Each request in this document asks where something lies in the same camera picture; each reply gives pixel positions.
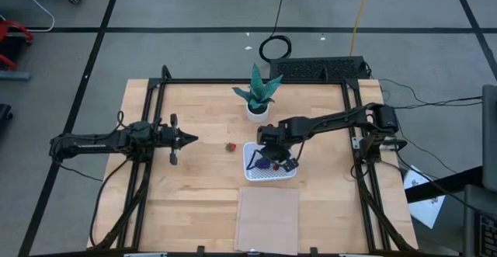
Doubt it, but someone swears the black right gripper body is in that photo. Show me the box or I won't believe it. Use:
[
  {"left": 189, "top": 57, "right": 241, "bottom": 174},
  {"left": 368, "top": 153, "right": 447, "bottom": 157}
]
[{"left": 255, "top": 123, "right": 301, "bottom": 173}]

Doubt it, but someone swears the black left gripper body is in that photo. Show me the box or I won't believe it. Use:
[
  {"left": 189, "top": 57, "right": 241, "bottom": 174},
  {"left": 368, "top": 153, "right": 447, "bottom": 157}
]
[{"left": 161, "top": 113, "right": 182, "bottom": 166}]

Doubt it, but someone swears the white plant pot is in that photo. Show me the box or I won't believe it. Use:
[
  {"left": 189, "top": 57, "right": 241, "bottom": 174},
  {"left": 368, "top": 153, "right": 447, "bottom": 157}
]
[{"left": 245, "top": 102, "right": 270, "bottom": 123}]

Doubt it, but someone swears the white perforated plastic basket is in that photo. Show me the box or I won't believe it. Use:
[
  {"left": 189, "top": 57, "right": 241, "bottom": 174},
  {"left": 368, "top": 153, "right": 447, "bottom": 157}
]
[{"left": 242, "top": 141, "right": 298, "bottom": 182}]

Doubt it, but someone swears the green snake plant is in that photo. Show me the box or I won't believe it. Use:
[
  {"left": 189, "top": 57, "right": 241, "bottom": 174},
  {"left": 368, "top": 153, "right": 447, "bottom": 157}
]
[{"left": 231, "top": 62, "right": 283, "bottom": 110}]

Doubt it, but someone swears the black perforated metal box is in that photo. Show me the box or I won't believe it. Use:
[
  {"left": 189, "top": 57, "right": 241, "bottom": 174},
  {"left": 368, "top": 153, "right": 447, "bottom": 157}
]
[{"left": 269, "top": 56, "right": 370, "bottom": 82}]

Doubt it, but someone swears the white paper sheet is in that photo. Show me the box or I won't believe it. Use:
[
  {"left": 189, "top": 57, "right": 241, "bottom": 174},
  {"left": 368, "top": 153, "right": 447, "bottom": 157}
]
[{"left": 403, "top": 165, "right": 447, "bottom": 229}]

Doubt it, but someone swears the black bar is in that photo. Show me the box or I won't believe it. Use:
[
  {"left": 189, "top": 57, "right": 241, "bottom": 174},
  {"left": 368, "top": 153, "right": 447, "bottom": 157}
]
[{"left": 405, "top": 165, "right": 485, "bottom": 204}]

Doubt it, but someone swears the red metal cart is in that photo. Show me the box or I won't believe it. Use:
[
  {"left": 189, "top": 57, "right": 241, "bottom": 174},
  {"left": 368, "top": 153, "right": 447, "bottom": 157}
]
[{"left": 0, "top": 19, "right": 34, "bottom": 71}]

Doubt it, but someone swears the grey cabinet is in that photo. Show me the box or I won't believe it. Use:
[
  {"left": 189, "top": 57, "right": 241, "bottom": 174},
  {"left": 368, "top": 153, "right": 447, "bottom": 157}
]
[{"left": 461, "top": 84, "right": 497, "bottom": 257}]

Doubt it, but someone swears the black aluminium table frame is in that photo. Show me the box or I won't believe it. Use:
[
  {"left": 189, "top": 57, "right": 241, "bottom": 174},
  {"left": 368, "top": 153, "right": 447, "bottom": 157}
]
[{"left": 87, "top": 64, "right": 419, "bottom": 257}]

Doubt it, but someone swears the coiled black cable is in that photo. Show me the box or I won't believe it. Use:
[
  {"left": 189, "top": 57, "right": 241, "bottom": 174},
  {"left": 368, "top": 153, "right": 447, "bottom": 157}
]
[{"left": 258, "top": 0, "right": 293, "bottom": 63}]

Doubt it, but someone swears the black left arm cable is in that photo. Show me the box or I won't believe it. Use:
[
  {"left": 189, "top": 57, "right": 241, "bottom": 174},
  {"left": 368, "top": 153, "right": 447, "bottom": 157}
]
[{"left": 89, "top": 158, "right": 131, "bottom": 248}]

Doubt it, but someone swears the yellow cable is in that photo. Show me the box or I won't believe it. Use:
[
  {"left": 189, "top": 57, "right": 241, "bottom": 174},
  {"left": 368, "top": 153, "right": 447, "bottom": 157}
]
[{"left": 348, "top": 0, "right": 374, "bottom": 57}]

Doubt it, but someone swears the white cable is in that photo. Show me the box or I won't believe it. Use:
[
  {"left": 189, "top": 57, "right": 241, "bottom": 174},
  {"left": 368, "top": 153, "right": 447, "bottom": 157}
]
[{"left": 0, "top": 0, "right": 56, "bottom": 33}]

